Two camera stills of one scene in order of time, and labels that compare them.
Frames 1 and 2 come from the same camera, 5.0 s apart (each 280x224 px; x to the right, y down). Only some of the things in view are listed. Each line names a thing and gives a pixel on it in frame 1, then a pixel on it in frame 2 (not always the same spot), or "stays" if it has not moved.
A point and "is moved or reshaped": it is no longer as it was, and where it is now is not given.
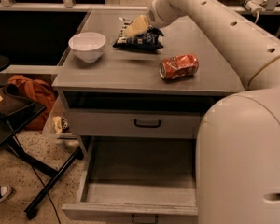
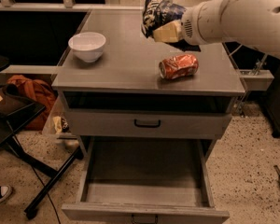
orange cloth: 39,91 stays
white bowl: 88,46 stays
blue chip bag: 147,39 is moved or reshaped
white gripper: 156,17 to 192,24
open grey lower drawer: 135,180 stays
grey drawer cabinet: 135,115 stays
